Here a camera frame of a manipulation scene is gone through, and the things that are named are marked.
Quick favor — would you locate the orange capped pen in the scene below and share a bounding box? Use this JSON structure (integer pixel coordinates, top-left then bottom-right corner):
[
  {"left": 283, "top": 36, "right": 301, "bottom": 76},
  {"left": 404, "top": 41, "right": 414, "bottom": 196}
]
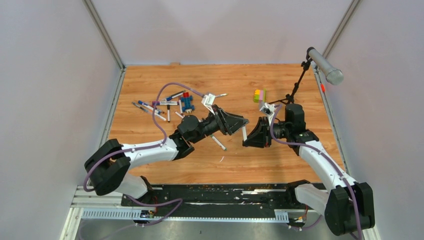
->
[{"left": 151, "top": 112, "right": 168, "bottom": 122}]

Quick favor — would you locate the black microphone stand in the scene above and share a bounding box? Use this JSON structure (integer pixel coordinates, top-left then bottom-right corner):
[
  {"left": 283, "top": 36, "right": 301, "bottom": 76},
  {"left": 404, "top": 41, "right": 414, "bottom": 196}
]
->
[{"left": 269, "top": 56, "right": 312, "bottom": 105}]

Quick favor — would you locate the colourful block stack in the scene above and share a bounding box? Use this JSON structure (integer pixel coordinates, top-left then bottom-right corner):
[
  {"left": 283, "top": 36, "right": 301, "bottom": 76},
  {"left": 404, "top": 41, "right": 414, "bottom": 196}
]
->
[{"left": 253, "top": 89, "right": 266, "bottom": 103}]

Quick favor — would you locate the black capped pen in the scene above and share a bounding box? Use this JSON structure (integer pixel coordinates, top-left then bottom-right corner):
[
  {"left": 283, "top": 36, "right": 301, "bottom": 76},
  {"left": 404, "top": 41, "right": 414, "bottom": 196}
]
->
[{"left": 166, "top": 105, "right": 171, "bottom": 123}]

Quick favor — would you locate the blue red block toy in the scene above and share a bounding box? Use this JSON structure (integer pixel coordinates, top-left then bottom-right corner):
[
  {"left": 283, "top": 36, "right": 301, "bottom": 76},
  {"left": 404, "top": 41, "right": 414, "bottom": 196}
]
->
[{"left": 180, "top": 92, "right": 195, "bottom": 114}]

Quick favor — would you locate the green capped white pen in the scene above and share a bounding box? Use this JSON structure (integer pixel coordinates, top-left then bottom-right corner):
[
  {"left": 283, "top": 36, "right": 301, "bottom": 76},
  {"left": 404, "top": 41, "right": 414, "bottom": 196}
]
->
[{"left": 215, "top": 93, "right": 228, "bottom": 98}]

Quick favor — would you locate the blue capped pen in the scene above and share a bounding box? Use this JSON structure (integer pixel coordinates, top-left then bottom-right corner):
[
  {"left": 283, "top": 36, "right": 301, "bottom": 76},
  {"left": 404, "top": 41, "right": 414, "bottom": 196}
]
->
[
  {"left": 162, "top": 90, "right": 186, "bottom": 102},
  {"left": 138, "top": 100, "right": 165, "bottom": 115}
]

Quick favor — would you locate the slotted cable duct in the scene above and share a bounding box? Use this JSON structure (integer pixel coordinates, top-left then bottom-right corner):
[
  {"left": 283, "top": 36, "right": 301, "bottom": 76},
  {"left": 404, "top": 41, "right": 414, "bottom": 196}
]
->
[{"left": 81, "top": 207, "right": 290, "bottom": 223}]

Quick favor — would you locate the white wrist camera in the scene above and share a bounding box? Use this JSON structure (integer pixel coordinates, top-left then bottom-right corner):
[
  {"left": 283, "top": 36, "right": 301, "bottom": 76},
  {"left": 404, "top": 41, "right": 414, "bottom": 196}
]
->
[
  {"left": 201, "top": 93, "right": 216, "bottom": 107},
  {"left": 258, "top": 101, "right": 275, "bottom": 117}
]

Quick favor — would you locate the blue capped pen left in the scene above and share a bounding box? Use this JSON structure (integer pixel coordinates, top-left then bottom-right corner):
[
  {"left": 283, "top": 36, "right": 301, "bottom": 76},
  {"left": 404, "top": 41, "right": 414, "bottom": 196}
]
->
[{"left": 138, "top": 100, "right": 165, "bottom": 115}]

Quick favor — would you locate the grey pen far left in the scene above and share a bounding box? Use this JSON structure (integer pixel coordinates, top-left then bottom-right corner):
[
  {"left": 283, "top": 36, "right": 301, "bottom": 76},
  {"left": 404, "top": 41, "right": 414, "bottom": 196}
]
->
[{"left": 132, "top": 102, "right": 151, "bottom": 115}]

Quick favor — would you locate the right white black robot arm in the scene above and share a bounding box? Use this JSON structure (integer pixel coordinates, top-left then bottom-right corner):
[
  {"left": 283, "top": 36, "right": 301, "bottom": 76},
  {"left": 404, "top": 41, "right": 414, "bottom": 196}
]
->
[{"left": 242, "top": 101, "right": 375, "bottom": 240}]

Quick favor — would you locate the white pen by blocks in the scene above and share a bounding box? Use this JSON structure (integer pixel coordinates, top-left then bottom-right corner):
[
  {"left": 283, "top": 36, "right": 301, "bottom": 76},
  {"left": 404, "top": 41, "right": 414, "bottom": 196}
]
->
[{"left": 178, "top": 99, "right": 184, "bottom": 115}]

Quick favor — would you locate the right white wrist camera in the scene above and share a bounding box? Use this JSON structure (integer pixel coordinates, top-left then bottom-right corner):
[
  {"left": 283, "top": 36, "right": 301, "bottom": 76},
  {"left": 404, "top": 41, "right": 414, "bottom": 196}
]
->
[{"left": 258, "top": 101, "right": 275, "bottom": 117}]

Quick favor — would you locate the red capped short pen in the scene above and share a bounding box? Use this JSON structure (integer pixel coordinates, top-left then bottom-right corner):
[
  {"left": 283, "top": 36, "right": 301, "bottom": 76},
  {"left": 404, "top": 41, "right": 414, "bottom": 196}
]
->
[{"left": 174, "top": 111, "right": 184, "bottom": 119}]

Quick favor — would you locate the blue capped pen upper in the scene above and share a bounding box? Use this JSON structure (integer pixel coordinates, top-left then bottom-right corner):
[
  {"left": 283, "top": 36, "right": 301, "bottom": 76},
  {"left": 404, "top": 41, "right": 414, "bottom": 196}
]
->
[{"left": 162, "top": 90, "right": 186, "bottom": 102}]

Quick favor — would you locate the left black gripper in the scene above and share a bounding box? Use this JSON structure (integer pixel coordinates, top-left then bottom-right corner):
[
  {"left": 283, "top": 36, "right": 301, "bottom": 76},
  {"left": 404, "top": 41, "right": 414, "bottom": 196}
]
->
[{"left": 191, "top": 105, "right": 250, "bottom": 145}]

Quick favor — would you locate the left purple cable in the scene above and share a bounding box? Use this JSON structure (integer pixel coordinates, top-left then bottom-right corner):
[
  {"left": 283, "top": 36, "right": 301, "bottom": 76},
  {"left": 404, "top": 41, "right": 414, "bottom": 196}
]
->
[{"left": 82, "top": 82, "right": 206, "bottom": 193}]

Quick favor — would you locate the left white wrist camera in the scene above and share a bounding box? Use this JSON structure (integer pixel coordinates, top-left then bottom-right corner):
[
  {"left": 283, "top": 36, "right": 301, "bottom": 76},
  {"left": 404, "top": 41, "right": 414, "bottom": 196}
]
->
[{"left": 201, "top": 93, "right": 216, "bottom": 107}]

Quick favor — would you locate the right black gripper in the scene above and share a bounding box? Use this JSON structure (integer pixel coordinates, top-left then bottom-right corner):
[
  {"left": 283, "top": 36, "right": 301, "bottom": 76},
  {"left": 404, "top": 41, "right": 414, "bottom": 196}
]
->
[{"left": 241, "top": 116, "right": 291, "bottom": 148}]

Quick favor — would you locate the silver microphone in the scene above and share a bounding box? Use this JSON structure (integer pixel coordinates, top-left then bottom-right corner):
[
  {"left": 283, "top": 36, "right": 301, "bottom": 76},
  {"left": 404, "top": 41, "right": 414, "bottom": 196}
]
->
[{"left": 306, "top": 47, "right": 344, "bottom": 86}]

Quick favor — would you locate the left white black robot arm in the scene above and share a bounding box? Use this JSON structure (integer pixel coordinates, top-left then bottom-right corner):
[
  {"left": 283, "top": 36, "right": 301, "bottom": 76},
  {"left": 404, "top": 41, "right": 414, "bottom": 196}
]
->
[{"left": 84, "top": 104, "right": 249, "bottom": 207}]

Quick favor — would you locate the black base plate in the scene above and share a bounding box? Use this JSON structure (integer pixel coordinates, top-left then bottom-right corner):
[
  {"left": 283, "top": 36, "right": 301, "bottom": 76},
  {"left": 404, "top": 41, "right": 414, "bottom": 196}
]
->
[{"left": 142, "top": 183, "right": 315, "bottom": 219}]

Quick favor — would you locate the white pen body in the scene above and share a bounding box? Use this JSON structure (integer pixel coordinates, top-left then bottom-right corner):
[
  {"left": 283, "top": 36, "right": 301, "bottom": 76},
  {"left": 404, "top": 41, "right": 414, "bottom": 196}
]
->
[{"left": 210, "top": 135, "right": 227, "bottom": 151}]

